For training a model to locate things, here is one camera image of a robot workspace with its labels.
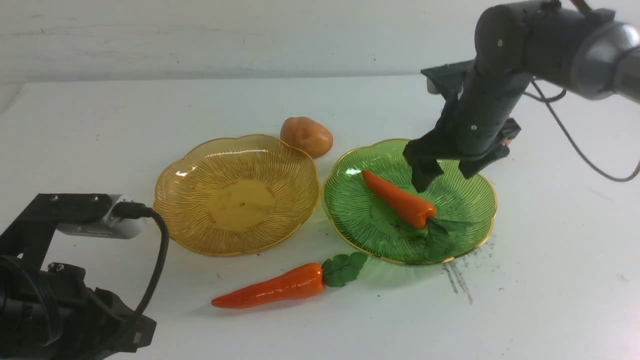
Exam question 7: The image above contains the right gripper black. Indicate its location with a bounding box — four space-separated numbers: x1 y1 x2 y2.
403 64 531 193

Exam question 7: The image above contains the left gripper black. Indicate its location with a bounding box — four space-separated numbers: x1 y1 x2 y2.
0 193 157 360

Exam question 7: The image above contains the toy carrot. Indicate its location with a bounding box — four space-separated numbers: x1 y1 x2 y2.
211 251 369 310
361 170 473 258

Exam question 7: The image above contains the toy potato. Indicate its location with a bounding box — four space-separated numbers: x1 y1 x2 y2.
279 116 334 159
503 116 515 146

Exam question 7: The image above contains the toy carrot front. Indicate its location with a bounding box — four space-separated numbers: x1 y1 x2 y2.
211 251 369 310

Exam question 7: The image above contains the right robot arm dark grey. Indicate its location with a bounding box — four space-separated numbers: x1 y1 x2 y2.
403 0 640 193

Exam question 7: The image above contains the left robot arm dark grey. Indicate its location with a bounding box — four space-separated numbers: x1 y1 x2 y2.
0 193 169 360

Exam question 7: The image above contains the green ribbed plastic plate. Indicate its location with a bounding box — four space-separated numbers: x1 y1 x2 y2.
321 138 498 267

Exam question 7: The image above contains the amber ribbed plastic plate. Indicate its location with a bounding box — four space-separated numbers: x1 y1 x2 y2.
153 134 320 257

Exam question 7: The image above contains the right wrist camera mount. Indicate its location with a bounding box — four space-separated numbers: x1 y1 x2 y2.
420 60 474 100

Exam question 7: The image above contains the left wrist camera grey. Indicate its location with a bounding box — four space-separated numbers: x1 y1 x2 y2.
56 208 146 240

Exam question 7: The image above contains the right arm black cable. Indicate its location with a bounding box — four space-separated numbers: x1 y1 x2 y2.
523 80 640 183

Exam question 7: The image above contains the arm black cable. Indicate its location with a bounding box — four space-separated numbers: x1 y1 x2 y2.
523 80 640 183
113 201 170 321

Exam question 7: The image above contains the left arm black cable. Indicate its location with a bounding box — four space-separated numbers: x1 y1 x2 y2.
113 201 170 321

